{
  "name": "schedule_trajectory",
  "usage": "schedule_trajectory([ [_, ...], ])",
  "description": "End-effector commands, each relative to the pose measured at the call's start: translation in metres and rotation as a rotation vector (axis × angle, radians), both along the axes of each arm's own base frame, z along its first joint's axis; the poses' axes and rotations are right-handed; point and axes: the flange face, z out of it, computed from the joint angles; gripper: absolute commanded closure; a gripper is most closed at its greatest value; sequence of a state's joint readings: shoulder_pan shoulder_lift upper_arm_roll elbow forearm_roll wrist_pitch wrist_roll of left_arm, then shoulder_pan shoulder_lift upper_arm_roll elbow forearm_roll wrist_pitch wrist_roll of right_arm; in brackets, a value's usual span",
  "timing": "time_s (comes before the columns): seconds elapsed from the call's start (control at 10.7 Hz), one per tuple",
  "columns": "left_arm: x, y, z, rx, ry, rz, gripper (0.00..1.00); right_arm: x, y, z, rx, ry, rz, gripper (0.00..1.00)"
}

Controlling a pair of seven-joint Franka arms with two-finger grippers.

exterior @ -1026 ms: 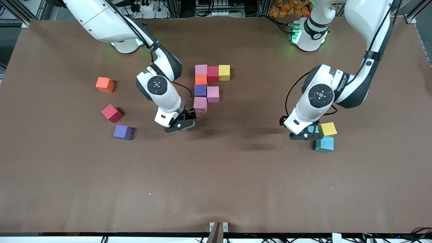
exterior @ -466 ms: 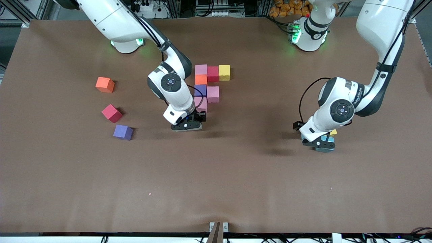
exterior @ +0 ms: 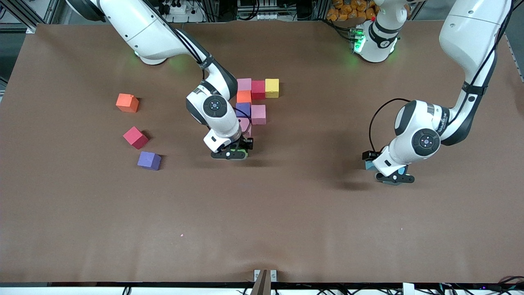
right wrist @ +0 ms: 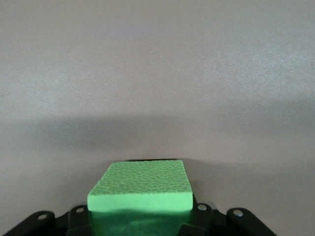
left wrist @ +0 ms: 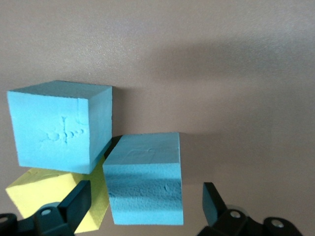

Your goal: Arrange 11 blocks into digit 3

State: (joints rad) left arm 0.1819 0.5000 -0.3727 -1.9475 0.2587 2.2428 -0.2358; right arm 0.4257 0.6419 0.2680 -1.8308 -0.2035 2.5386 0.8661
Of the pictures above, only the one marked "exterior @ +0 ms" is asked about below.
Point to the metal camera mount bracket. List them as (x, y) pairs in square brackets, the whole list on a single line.
[(265, 278)]

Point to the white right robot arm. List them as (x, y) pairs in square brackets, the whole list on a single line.
[(143, 28)]

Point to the white power strip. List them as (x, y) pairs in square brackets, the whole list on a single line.
[(178, 8)]

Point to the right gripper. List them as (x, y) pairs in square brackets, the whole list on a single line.
[(247, 144)]

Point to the grey electronics box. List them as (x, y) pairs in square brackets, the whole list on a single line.
[(258, 15)]

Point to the yellow foam cube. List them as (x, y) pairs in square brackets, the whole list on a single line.
[(272, 88)]

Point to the red foam cube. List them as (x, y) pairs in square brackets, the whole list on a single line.
[(258, 89), (135, 137)]

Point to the orange foam cube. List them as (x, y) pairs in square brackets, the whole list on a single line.
[(127, 103), (244, 96)]

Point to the pink foam cube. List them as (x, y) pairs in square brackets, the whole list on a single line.
[(258, 114), (244, 84), (246, 124)]

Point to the purple foam cube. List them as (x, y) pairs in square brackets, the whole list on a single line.
[(245, 109), (149, 160)]

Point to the green foam cube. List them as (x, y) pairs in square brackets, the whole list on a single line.
[(237, 155)]

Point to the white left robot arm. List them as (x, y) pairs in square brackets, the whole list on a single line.
[(470, 41)]

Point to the bag of orange items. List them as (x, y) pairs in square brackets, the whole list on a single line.
[(348, 10)]

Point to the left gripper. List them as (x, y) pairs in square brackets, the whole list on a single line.
[(369, 155)]

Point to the blue foam cube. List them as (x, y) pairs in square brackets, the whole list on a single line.
[(369, 165), (403, 169)]

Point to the white table frame rail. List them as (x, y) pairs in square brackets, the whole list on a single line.
[(82, 291)]

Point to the aluminium frame profile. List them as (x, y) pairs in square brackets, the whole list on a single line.
[(29, 28), (497, 23)]

